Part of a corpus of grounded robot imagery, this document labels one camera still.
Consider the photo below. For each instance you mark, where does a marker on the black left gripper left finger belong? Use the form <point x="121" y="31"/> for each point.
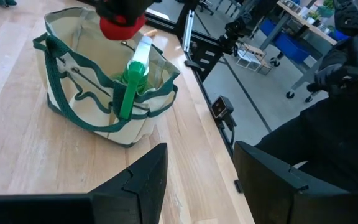
<point x="135" y="193"/>

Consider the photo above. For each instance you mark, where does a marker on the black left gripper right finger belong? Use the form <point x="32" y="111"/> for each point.
<point x="275" y="193"/>

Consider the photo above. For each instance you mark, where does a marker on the beige green gardening bag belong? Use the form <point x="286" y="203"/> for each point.
<point x="82" y="109"/>

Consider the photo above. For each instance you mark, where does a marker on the green spray bottle white nozzle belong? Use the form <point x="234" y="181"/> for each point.
<point x="132" y="81"/>

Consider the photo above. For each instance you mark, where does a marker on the black edge clip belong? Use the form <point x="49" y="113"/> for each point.
<point x="238" y="186"/>
<point x="193" y="64"/>

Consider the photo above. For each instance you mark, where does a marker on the person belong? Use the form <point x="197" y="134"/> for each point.
<point x="337" y="140"/>

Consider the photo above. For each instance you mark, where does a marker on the person's hand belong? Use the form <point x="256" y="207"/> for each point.
<point x="328" y="77"/>

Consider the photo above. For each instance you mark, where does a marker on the blue storage bin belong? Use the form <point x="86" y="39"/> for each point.
<point x="287" y="46"/>

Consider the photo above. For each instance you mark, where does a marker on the silver aluminium extrusion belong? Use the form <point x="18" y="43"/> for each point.
<point x="188" y="31"/>

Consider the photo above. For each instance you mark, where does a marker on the wooden top desk on castors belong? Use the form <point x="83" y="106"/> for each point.
<point x="306" y="25"/>

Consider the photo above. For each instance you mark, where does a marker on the small potted desk plant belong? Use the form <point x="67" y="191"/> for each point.
<point x="315" y="15"/>

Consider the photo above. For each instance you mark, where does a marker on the desk plant in teal pot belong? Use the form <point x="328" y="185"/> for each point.
<point x="325" y="11"/>

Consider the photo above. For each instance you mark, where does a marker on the black office chair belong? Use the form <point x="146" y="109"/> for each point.
<point x="205" y="6"/>

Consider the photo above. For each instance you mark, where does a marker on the dark green fabric item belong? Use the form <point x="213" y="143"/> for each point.
<point x="2" y="2"/>

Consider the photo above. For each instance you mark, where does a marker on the black table-level camera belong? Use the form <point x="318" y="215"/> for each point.
<point x="221" y="107"/>

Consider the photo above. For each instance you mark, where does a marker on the black frame post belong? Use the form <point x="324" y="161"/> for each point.
<point x="207" y="59"/>

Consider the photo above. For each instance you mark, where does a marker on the black aluminium table frame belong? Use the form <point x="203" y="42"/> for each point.
<point x="163" y="23"/>

